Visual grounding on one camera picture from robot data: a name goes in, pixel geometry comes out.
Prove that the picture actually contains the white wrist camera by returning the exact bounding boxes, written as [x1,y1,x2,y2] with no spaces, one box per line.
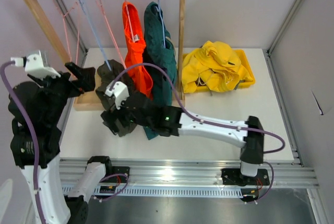
[10,50,61,80]
[105,81,129,110]

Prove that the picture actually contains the yellow shorts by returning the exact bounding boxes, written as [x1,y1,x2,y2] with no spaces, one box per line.
[181,41,249,93]

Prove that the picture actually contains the grey shorts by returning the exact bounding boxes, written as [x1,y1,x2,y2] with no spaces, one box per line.
[209,80,245,96]

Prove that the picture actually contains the dark green shorts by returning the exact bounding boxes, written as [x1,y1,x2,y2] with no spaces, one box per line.
[142,1,177,141]

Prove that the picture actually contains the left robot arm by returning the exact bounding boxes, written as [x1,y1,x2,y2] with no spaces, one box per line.
[1,62,113,223]

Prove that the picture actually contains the light blue wire hanger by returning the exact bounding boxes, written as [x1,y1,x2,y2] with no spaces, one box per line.
[78,0,112,71]

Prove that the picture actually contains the yellow plastic tray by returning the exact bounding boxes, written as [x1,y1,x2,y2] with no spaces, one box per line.
[195,49,256,92]

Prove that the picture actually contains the olive green shorts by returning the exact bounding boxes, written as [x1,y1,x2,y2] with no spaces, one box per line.
[94,58,141,138]

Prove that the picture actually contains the pink wire hanger olive shorts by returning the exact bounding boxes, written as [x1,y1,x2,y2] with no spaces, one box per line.
[97,0,126,69]

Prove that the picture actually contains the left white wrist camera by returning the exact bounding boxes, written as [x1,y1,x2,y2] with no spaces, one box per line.
[10,50,61,80]

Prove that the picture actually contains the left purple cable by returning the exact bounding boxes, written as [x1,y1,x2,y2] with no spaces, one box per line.
[0,61,129,224]

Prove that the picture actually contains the purple cable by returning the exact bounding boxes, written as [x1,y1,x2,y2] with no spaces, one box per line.
[109,62,286,206]
[0,61,129,224]

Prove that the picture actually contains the slotted cable duct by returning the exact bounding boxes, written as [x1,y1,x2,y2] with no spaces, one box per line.
[93,185,255,198]

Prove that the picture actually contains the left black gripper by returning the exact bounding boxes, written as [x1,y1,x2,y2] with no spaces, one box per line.
[29,60,96,122]

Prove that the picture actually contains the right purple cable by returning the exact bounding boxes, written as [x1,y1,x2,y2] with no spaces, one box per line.
[109,62,286,206]

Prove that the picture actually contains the blue wire hanger green shorts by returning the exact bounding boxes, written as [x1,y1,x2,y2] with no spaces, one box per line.
[157,0,166,48]

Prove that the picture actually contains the pink wire hanger orange shorts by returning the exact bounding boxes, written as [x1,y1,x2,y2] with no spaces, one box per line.
[125,0,138,42]

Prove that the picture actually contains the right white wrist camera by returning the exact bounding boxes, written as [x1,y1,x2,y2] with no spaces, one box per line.
[105,81,129,110]

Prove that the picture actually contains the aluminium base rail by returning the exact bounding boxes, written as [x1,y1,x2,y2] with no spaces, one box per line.
[58,159,319,188]

